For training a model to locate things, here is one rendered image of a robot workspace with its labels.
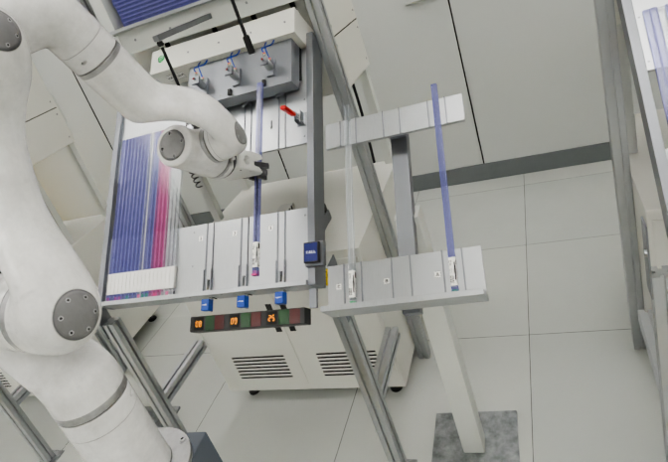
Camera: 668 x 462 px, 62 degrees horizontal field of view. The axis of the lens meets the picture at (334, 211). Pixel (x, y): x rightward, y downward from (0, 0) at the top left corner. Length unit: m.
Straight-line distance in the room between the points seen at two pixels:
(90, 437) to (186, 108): 0.57
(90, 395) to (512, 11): 2.58
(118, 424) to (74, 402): 0.08
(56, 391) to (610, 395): 1.52
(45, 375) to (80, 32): 0.54
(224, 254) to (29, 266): 0.73
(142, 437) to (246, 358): 1.10
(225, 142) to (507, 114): 2.26
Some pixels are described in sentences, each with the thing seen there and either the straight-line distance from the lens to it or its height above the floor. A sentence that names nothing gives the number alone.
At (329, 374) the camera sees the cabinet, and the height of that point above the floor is 0.13.
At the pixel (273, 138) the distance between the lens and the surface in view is 1.54.
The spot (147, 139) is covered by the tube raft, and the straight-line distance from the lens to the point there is 1.81.
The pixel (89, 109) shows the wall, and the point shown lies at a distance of 4.11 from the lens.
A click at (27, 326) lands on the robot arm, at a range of 0.87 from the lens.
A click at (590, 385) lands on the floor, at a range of 1.96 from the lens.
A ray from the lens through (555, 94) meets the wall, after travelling 3.14.
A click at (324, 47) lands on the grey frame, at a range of 1.64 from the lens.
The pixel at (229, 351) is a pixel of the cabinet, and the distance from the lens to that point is 2.11.
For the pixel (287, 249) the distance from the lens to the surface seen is 1.41.
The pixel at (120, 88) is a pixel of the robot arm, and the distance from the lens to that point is 1.04.
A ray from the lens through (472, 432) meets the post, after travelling 1.75.
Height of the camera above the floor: 1.40
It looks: 24 degrees down
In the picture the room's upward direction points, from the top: 19 degrees counter-clockwise
